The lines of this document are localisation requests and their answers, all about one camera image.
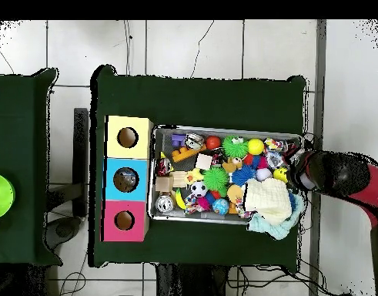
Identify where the dark green table cloth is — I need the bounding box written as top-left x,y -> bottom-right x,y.
0,67 -> 60,267
89,64 -> 308,269

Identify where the blue spiky ball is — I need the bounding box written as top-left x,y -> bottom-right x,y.
231,163 -> 256,188

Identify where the clear mesh bin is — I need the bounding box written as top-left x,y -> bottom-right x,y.
149,125 -> 303,229

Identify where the green spiky ball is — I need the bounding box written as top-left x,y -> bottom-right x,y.
222,135 -> 249,161
202,167 -> 229,195

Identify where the white baseball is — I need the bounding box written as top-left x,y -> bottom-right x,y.
256,166 -> 273,183

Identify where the crushed silver can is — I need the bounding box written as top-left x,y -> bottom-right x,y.
185,133 -> 207,153

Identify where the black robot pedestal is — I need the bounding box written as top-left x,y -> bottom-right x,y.
152,264 -> 232,296

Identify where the cream yellow cloth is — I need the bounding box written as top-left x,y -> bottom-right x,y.
243,177 -> 294,227

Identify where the plain yellow ball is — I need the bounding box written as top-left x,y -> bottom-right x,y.
247,138 -> 266,156

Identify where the black and white soccer ball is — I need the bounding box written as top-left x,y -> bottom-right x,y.
190,180 -> 208,198

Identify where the mint green cloth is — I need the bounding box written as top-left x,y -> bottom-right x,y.
246,192 -> 306,241

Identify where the yellow smiley face ball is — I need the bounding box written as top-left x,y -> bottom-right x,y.
273,166 -> 289,183

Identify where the orange red ball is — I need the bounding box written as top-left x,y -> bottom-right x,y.
206,135 -> 222,151

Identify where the wooden box with three holes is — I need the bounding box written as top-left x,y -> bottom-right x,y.
102,115 -> 155,243

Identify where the bright green bowl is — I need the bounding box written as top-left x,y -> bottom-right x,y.
0,172 -> 16,220

